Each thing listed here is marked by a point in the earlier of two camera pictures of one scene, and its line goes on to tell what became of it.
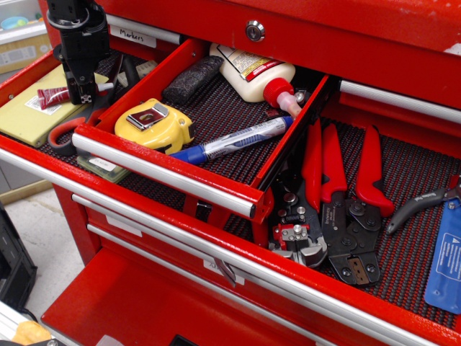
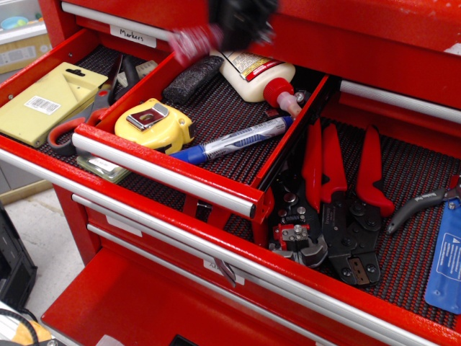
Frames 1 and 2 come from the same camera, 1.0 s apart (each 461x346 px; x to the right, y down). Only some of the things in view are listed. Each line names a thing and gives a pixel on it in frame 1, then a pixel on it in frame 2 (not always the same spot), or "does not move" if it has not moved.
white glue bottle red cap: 259,78 does not move
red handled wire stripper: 300,230 does not move
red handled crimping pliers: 350,223 does not move
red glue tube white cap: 51,96 to 189,43
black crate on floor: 18,269 does not move
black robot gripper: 81,51 to 244,24
